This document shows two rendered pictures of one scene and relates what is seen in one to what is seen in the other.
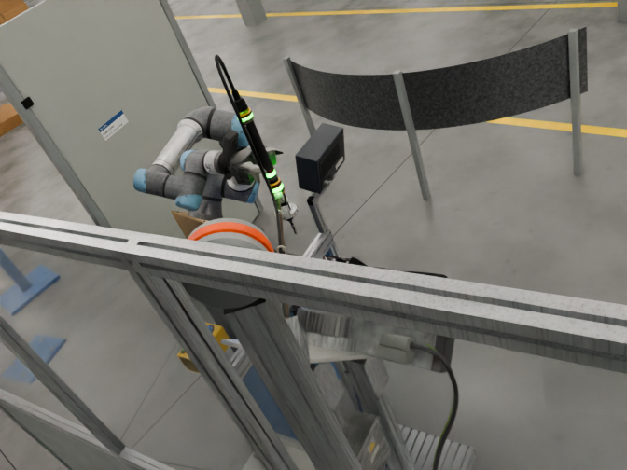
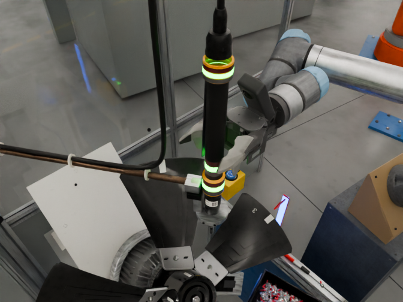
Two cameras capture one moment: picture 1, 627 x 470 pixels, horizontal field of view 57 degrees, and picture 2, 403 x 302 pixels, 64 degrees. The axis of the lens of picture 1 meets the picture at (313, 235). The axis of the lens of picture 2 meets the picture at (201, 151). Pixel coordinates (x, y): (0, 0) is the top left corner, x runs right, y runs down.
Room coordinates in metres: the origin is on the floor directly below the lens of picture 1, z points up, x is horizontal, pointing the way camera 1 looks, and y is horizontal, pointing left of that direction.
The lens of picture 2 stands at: (1.51, -0.35, 2.04)
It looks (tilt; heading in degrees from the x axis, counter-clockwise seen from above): 45 degrees down; 94
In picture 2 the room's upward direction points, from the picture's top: straight up
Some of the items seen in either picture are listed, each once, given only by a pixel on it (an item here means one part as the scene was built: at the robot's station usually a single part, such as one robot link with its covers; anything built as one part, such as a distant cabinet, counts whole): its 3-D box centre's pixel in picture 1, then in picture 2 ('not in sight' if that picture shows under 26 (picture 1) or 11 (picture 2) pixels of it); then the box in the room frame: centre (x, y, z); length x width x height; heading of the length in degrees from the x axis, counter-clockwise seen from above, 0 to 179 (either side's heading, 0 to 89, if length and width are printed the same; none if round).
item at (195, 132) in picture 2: (256, 174); (201, 138); (1.48, 0.09, 1.64); 0.09 x 0.03 x 0.06; 25
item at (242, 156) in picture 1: (238, 165); (253, 126); (1.58, 0.13, 1.63); 0.12 x 0.08 x 0.09; 47
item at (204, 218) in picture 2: (282, 202); (207, 198); (1.50, 0.05, 1.50); 0.09 x 0.07 x 0.10; 172
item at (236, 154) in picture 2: (271, 157); (235, 162); (1.54, 0.03, 1.64); 0.09 x 0.03 x 0.06; 69
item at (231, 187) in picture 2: not in sight; (222, 177); (1.54, 0.51, 1.02); 0.16 x 0.10 x 0.11; 137
